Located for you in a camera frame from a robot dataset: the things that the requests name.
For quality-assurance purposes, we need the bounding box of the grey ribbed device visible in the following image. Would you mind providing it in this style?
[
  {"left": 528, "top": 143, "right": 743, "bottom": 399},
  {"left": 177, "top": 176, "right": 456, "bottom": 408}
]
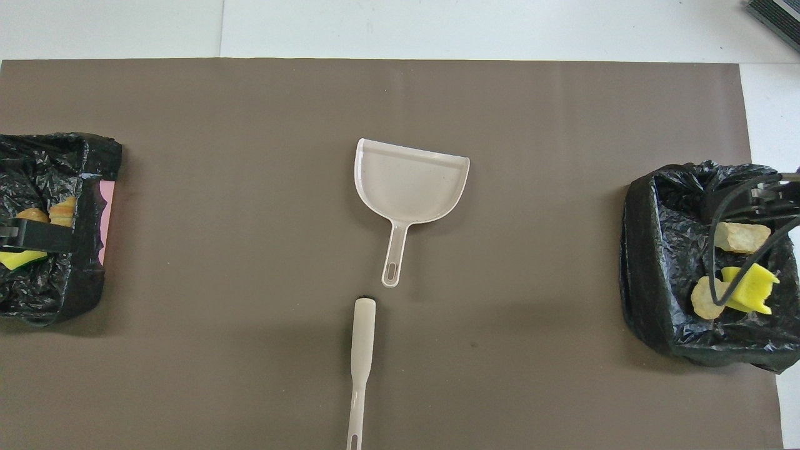
[{"left": 747, "top": 0, "right": 800, "bottom": 54}]

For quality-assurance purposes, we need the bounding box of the jagged pale foam chunk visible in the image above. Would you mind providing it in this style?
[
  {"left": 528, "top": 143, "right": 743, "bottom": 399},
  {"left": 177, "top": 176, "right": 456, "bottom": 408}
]
[{"left": 49, "top": 196, "right": 78, "bottom": 228}]

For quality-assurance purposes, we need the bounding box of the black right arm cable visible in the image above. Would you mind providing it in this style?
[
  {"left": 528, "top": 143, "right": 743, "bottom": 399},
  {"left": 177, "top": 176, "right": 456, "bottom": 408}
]
[{"left": 707, "top": 176, "right": 800, "bottom": 308}]

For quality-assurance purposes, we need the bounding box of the black bagged pink bin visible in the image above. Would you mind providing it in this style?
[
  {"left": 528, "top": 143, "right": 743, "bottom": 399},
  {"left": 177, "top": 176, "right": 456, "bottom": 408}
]
[{"left": 0, "top": 132, "right": 123, "bottom": 328}]

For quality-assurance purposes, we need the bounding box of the yellow sponge with green pad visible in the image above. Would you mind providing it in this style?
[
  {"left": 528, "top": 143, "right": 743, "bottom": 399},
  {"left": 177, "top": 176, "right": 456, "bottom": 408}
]
[{"left": 0, "top": 250, "right": 50, "bottom": 271}]

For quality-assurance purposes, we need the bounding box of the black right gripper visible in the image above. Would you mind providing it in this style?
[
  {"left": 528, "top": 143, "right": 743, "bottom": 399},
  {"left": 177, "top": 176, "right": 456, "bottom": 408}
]
[{"left": 700, "top": 170, "right": 800, "bottom": 224}]

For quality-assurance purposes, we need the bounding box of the brown table mat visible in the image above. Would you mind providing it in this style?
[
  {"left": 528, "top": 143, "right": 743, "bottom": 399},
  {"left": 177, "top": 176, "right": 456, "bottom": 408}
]
[{"left": 0, "top": 58, "right": 784, "bottom": 450}]

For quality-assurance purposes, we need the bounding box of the rounded pale foam chunk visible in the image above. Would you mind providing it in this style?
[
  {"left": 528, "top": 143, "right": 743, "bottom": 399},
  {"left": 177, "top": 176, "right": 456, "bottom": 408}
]
[{"left": 691, "top": 276, "right": 736, "bottom": 321}]

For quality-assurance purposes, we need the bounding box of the beige plastic dustpan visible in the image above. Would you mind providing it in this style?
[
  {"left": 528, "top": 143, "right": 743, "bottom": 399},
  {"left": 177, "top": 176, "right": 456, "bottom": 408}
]
[{"left": 353, "top": 137, "right": 471, "bottom": 289}]

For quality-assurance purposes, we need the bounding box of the blocky pale foam chunk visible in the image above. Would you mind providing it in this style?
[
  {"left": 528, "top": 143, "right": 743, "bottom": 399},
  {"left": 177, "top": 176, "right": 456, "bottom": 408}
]
[{"left": 714, "top": 221, "right": 772, "bottom": 255}]

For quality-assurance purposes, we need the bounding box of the black bagged tall bin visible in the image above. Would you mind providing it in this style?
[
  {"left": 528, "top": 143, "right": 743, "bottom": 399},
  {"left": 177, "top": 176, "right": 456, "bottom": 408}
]
[{"left": 619, "top": 161, "right": 800, "bottom": 374}]

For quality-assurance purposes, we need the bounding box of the beige brush with black bristles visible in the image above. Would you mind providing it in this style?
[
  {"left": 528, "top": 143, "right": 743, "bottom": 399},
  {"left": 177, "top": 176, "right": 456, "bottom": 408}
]
[{"left": 346, "top": 297, "right": 378, "bottom": 450}]

